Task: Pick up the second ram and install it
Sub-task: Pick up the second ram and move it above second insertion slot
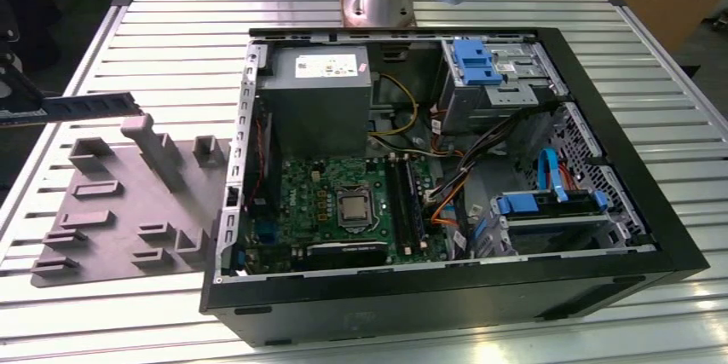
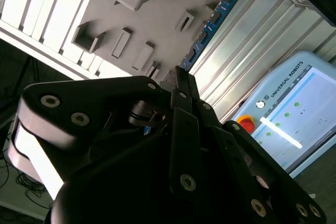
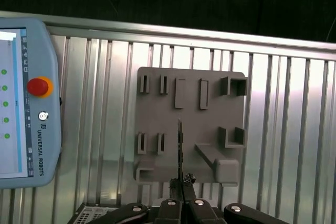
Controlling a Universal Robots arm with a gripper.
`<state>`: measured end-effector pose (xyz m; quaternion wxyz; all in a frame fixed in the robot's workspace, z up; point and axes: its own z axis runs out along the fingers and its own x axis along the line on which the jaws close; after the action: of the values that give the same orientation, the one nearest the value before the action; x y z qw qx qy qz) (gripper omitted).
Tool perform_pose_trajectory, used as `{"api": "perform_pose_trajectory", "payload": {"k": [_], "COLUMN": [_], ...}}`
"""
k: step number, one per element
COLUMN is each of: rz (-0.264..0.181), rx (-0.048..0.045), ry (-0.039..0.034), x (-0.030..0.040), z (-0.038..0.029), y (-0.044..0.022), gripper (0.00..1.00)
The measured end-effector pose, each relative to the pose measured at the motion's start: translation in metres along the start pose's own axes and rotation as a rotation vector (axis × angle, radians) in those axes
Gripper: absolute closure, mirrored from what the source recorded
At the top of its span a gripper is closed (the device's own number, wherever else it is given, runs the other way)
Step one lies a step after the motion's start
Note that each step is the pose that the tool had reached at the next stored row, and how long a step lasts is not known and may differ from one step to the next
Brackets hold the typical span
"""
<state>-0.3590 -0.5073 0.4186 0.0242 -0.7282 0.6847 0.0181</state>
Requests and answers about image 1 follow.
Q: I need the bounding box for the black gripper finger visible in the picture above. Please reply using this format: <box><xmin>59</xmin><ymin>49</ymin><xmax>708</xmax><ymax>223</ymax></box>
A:
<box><xmin>0</xmin><ymin>63</ymin><xmax>46</xmax><ymax>123</ymax></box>

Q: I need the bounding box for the black RAM slot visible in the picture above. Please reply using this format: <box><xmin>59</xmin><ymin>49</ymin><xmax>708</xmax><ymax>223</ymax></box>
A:
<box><xmin>386</xmin><ymin>154</ymin><xmax>416</xmax><ymax>257</ymax></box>
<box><xmin>403</xmin><ymin>157</ymin><xmax>431</xmax><ymax>252</ymax></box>

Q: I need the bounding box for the grey parts rack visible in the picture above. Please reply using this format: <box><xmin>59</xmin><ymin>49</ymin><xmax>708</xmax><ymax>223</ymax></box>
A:
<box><xmin>28</xmin><ymin>114</ymin><xmax>235</xmax><ymax>287</ymax></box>

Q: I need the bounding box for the grey power supply unit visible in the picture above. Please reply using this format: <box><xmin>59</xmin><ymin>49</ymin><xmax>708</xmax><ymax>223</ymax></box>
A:
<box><xmin>259</xmin><ymin>46</ymin><xmax>375</xmax><ymax>159</ymax></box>

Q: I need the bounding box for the blue board connector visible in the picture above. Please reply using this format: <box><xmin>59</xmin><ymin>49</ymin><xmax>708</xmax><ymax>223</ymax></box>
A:
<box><xmin>255</xmin><ymin>221</ymin><xmax>282</xmax><ymax>246</ymax></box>

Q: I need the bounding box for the green motherboard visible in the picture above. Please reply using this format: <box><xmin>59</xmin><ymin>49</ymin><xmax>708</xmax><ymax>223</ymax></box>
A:
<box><xmin>244</xmin><ymin>154</ymin><xmax>456</xmax><ymax>274</ymax></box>

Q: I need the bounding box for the CPU socket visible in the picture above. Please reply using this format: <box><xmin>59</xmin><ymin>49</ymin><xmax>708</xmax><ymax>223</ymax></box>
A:
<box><xmin>334</xmin><ymin>183</ymin><xmax>380</xmax><ymax>234</ymax></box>

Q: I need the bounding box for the silver CPU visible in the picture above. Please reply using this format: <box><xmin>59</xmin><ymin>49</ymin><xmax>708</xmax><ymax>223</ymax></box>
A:
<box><xmin>339</xmin><ymin>197</ymin><xmax>371</xmax><ymax>220</ymax></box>

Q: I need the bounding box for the black graphics card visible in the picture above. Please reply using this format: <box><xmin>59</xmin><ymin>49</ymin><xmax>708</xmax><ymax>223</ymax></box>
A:
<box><xmin>290</xmin><ymin>240</ymin><xmax>391</xmax><ymax>271</ymax></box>

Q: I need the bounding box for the blue plastic disk carrier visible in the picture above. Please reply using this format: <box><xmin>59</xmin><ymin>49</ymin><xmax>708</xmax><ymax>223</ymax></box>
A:
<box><xmin>454</xmin><ymin>39</ymin><xmax>506</xmax><ymax>86</ymax></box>

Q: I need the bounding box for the black PC case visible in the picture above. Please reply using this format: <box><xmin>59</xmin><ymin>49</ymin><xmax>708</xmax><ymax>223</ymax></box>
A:
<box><xmin>198</xmin><ymin>26</ymin><xmax>712</xmax><ymax>347</ymax></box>

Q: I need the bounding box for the metal drive cage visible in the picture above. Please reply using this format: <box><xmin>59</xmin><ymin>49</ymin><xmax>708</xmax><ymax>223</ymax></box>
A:
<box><xmin>438</xmin><ymin>38</ymin><xmax>570</xmax><ymax>135</ymax></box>

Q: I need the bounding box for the hard disk in blue carrier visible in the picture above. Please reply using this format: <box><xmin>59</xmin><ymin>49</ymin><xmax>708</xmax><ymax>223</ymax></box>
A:
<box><xmin>492</xmin><ymin>191</ymin><xmax>614</xmax><ymax>218</ymax></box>

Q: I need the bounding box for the metal disk bay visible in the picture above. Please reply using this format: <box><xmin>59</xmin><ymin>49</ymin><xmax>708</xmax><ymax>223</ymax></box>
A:
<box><xmin>471</xmin><ymin>210</ymin><xmax>655</xmax><ymax>263</ymax></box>

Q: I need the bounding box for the black chair base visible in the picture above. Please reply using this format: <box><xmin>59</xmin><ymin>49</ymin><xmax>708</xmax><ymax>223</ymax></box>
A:
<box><xmin>704</xmin><ymin>9</ymin><xmax>728</xmax><ymax>35</ymax></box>

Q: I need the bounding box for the yellow wire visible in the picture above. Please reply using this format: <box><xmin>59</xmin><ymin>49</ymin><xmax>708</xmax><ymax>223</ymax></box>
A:
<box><xmin>368</xmin><ymin>72</ymin><xmax>420</xmax><ymax>139</ymax></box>

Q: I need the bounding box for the orange wire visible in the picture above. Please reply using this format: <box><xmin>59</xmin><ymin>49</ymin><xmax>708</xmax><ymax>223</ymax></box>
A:
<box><xmin>430</xmin><ymin>195</ymin><xmax>456</xmax><ymax>227</ymax></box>

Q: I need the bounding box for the black cable bundle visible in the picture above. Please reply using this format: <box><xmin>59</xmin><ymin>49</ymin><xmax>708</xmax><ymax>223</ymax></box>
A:
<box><xmin>426</xmin><ymin>110</ymin><xmax>556</xmax><ymax>207</ymax></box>

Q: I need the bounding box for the blue flat wire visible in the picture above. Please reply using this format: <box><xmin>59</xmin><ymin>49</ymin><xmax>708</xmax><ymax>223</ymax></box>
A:
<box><xmin>538</xmin><ymin>148</ymin><xmax>570</xmax><ymax>203</ymax></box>

